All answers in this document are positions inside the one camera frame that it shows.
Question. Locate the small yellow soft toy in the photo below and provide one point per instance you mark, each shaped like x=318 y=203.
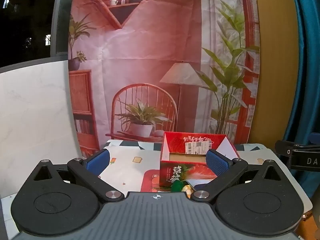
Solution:
x=187 y=189

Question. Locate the printed room scene backdrop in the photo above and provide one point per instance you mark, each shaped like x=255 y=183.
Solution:
x=150 y=42

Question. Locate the white marble board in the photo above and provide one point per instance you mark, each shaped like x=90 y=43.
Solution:
x=32 y=110

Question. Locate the red cardboard box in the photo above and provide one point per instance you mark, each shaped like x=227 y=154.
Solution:
x=175 y=172

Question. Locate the grey window frame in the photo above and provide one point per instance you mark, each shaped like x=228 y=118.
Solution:
x=60 y=17

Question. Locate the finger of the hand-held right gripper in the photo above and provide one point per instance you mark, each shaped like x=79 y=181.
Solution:
x=285 y=147

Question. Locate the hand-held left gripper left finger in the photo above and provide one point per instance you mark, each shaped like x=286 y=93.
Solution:
x=97 y=160

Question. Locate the green cloth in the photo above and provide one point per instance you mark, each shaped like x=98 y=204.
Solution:
x=178 y=186

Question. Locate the printed patterned tablecloth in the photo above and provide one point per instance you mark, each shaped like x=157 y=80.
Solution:
x=125 y=160

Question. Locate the blue curtain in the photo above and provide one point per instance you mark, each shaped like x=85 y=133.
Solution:
x=307 y=67

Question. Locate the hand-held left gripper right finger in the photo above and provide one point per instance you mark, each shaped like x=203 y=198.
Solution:
x=217 y=163

